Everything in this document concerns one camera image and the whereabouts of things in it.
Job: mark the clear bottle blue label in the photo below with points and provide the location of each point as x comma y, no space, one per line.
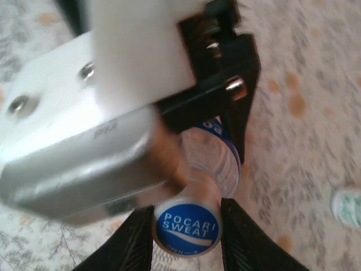
217,161

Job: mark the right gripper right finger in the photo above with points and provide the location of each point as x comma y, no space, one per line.
248,245

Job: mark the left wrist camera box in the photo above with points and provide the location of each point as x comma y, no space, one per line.
84,127

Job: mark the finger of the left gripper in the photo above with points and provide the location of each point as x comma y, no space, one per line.
241,127

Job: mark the blue bottle cap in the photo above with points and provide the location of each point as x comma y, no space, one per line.
187,226

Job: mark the white bottle green print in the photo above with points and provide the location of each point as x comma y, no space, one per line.
347,207

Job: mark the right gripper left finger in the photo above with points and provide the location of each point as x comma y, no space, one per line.
129,245

